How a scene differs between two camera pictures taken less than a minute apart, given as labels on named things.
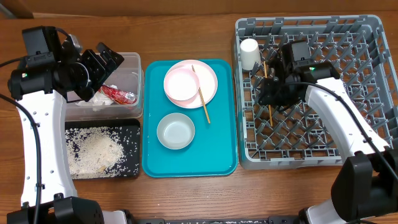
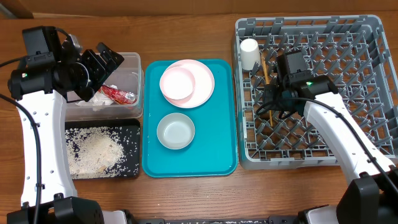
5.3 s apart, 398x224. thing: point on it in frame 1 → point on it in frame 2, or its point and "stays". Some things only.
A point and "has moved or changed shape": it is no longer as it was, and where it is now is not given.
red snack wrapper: [119, 96] stays
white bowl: [175, 130] stays
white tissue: [97, 99] stays
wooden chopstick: [203, 101] → [266, 72]
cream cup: [249, 53] stays
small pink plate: [181, 84] has moved or changed shape
